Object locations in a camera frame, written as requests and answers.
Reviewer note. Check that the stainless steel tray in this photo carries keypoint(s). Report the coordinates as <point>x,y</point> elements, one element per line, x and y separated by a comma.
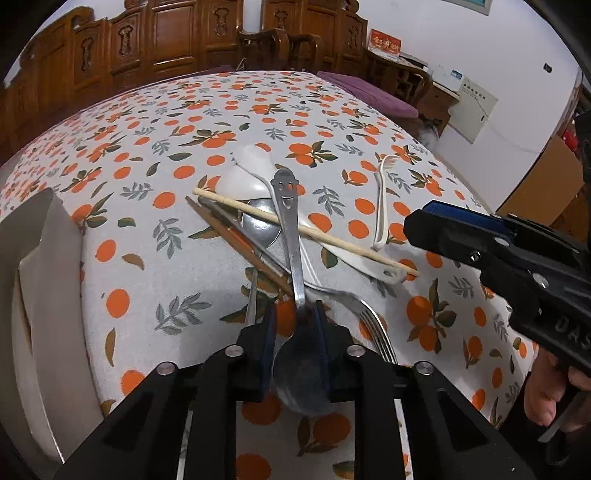
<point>46,286</point>

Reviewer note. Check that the wooden side table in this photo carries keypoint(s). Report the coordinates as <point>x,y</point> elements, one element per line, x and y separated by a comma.
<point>406,78</point>

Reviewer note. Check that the green framed wall panel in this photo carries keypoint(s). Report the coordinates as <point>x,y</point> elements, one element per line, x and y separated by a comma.
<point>478,7</point>

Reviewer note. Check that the white plastic fork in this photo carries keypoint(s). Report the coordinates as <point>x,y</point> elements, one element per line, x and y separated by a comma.
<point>382,207</point>

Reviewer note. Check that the wooden armchair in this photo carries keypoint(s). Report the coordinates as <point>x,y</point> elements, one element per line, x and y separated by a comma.
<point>281,48</point>

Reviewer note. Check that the light bamboo chopstick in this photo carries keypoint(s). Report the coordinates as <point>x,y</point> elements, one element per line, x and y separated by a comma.
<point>332,240</point>

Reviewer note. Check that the white rice paddle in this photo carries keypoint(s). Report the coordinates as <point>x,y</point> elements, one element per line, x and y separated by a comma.
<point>364,265</point>

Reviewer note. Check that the red sign card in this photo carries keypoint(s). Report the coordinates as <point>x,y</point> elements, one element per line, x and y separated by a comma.
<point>384,45</point>

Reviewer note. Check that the orange fruit print tablecloth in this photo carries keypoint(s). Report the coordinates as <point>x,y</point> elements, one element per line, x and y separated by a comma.
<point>184,286</point>

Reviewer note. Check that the person's right hand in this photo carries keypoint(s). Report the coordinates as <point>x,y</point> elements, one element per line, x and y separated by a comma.
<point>540,392</point>

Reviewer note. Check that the brown wooden panel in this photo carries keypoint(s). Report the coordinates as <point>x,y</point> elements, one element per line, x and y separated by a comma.
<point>545,184</point>

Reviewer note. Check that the white wall panel box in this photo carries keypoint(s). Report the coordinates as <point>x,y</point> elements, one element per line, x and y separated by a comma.
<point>473,113</point>

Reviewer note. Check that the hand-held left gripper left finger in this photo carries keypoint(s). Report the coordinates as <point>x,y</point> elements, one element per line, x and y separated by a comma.
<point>270,334</point>

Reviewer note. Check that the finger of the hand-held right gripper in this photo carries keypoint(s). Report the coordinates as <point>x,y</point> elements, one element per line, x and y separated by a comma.
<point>443,237</point>
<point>466,214</point>

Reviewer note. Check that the white box with blue label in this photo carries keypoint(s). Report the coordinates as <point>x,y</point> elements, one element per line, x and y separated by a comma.
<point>450,81</point>

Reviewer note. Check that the small purple seat cushion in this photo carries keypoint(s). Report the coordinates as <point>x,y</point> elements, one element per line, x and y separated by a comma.
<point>374,94</point>

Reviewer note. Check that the carved wooden chair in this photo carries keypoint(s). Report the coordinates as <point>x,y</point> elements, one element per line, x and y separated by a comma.
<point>318,23</point>

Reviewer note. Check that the carved wooden sofa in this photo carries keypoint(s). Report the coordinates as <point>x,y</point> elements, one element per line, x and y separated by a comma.
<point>138,41</point>

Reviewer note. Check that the smiley face metal spoon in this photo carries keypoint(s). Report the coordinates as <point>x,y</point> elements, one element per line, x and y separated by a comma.
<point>291,240</point>

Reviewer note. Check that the brown wooden chopstick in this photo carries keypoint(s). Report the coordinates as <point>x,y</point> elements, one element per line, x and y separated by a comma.
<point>238,235</point>
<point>207,219</point>

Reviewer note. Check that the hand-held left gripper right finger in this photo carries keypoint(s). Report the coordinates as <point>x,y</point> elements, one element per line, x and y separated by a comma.
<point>321,341</point>

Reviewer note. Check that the plain metal spoon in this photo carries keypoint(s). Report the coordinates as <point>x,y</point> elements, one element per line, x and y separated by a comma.
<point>261,224</point>

